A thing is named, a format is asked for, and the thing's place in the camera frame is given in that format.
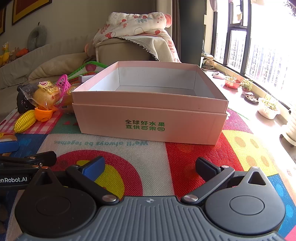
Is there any beige sofa armrest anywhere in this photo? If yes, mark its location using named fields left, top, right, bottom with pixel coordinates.
left=95, top=37, right=162, bottom=68

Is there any colourful play mat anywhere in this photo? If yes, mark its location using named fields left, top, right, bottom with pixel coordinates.
left=0, top=107, right=296, bottom=241

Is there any pink toy basket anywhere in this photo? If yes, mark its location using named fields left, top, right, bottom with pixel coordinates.
left=55, top=74, right=72, bottom=98

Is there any orange brown toy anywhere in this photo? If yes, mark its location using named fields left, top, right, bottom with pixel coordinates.
left=0, top=133, right=18, bottom=142

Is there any orange toy cup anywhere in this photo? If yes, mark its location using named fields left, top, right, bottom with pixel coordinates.
left=34, top=107, right=56, bottom=121

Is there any grey neck pillow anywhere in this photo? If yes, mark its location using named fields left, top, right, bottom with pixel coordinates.
left=27, top=22, right=48, bottom=52

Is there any mauve hanging garment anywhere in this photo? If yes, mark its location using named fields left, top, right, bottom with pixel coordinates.
left=206, top=0, right=232, bottom=14

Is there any yellow plush toy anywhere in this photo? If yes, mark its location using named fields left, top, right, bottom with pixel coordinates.
left=0, top=42, right=11, bottom=67

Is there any pink checked mat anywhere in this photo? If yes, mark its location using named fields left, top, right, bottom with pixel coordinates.
left=0, top=109, right=77, bottom=135

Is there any yellow toy corn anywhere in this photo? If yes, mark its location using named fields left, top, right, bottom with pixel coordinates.
left=14, top=109, right=37, bottom=133

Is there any floral blanket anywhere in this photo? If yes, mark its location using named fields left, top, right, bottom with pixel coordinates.
left=92, top=11, right=182, bottom=63

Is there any black plush toy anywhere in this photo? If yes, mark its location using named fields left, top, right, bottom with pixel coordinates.
left=16, top=90, right=35, bottom=114

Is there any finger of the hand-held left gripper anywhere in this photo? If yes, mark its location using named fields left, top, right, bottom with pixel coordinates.
left=0, top=151, right=57, bottom=171
left=0, top=140, right=20, bottom=154

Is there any beige sofa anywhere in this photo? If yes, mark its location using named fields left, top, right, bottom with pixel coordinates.
left=0, top=35, right=97, bottom=91

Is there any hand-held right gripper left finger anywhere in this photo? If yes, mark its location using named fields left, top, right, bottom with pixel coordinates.
left=30, top=156, right=118, bottom=206

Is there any yellow snack packet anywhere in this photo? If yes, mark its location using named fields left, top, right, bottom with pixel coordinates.
left=60, top=84, right=81, bottom=105

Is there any beige quilt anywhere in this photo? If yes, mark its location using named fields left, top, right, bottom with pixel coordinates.
left=28, top=52, right=98, bottom=84

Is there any white bowl planter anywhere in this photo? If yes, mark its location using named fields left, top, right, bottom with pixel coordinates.
left=257, top=94, right=281, bottom=120

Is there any grey frayed-edge cloth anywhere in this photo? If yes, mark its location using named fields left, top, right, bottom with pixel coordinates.
left=115, top=35, right=163, bottom=62

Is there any red basin with plants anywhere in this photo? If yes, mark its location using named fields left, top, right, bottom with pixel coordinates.
left=224, top=74, right=242, bottom=90

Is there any beige curtain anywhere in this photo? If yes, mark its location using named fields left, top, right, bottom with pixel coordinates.
left=156, top=0, right=180, bottom=58

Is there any green-edged folded play mat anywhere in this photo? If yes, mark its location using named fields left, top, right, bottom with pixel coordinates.
left=68, top=61, right=109, bottom=82

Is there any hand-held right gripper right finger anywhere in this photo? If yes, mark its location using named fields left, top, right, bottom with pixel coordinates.
left=180, top=157, right=269, bottom=207

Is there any bread in clear packet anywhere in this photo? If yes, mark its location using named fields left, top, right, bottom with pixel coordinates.
left=19, top=80, right=62, bottom=110

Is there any pink cardboard box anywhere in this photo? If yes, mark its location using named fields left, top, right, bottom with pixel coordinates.
left=71, top=61, right=229, bottom=145

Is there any small potted plant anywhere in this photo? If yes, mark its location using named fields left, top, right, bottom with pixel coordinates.
left=240, top=79, right=254, bottom=92

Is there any black window frame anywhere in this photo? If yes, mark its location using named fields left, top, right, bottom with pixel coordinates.
left=211, top=0, right=296, bottom=110

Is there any dark shallow bowl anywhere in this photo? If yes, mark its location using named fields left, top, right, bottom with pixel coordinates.
left=244, top=93, right=259, bottom=104

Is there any narrow framed wall picture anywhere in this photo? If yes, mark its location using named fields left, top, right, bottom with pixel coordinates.
left=0, top=7, right=7, bottom=36

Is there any large framed wall picture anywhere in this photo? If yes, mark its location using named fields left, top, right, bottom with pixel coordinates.
left=11, top=0, right=53, bottom=26

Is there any small cardboard box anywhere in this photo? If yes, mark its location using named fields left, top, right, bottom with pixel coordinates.
left=201, top=53, right=216, bottom=70

